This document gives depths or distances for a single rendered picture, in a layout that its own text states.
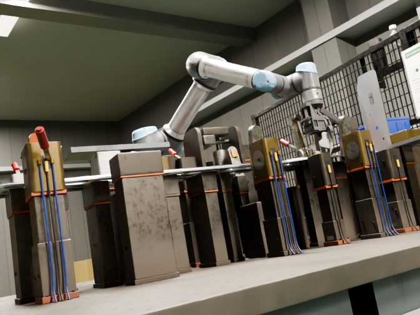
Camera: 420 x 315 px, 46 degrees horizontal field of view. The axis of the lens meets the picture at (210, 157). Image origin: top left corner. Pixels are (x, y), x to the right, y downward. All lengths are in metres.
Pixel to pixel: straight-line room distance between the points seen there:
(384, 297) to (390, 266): 0.07
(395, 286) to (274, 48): 4.83
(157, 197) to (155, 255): 0.15
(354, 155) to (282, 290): 1.00
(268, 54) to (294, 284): 5.08
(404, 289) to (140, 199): 0.65
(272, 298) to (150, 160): 0.67
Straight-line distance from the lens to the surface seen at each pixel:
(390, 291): 1.00
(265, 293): 0.72
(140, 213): 1.27
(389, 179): 1.76
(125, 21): 4.98
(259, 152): 1.48
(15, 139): 8.12
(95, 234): 1.42
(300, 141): 2.03
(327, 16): 4.87
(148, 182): 1.29
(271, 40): 5.74
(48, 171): 1.19
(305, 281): 0.78
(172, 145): 2.30
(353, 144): 1.69
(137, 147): 1.82
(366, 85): 2.13
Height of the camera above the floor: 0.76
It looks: 10 degrees up
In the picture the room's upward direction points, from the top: 10 degrees counter-clockwise
